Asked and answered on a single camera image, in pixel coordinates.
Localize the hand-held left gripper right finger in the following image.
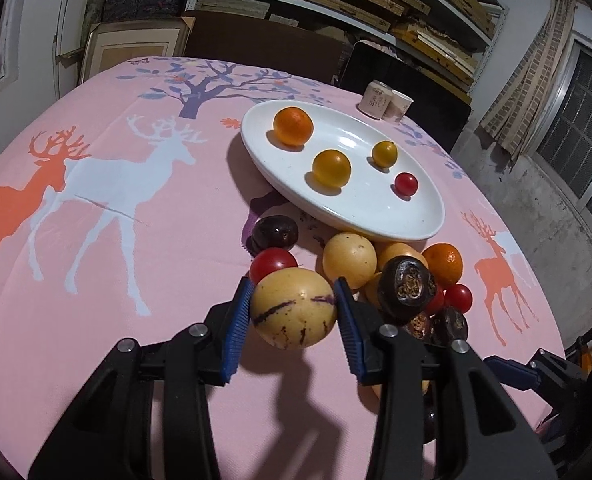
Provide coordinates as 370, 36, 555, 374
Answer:
332, 276, 559, 480

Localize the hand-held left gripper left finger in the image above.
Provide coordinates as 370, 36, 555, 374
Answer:
28, 276, 257, 480

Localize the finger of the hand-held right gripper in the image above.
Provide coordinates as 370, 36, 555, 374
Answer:
483, 355, 544, 391

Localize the yellow purple-striped pepino melon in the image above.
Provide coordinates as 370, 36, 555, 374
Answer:
250, 267, 338, 350

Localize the yellow passion fruit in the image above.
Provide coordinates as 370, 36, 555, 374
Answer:
368, 380, 432, 401
376, 241, 429, 271
322, 232, 378, 291
358, 272, 384, 308

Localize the dark fruit with gold marks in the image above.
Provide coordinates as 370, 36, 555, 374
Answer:
377, 255, 438, 323
428, 306, 469, 348
403, 311, 434, 345

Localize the small red cherry tomato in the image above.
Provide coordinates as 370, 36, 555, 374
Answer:
443, 284, 474, 313
393, 172, 420, 198
423, 285, 446, 316

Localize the smooth dark purple passion fruit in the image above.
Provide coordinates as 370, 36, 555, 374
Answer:
250, 215, 299, 256

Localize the orange mandarin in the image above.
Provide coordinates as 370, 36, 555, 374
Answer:
273, 106, 313, 148
421, 242, 464, 290

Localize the white oval plate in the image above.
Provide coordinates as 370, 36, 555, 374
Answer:
240, 100, 446, 242

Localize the pink deer print tablecloth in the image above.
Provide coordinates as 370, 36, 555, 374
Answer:
0, 55, 567, 480

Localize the small yellow-orange tomato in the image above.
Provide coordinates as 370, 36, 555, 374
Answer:
371, 140, 398, 168

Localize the white paper cup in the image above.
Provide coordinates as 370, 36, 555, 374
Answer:
382, 89, 414, 123

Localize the pale drink can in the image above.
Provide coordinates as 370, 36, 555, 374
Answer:
358, 80, 393, 121

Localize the window with mesh screen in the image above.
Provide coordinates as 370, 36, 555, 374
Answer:
533, 35, 592, 201

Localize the black chair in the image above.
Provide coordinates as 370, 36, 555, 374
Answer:
338, 41, 472, 153

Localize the beige checked curtain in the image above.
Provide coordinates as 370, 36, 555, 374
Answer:
478, 0, 589, 161

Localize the white metal shelf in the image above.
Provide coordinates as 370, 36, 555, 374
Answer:
181, 0, 507, 91

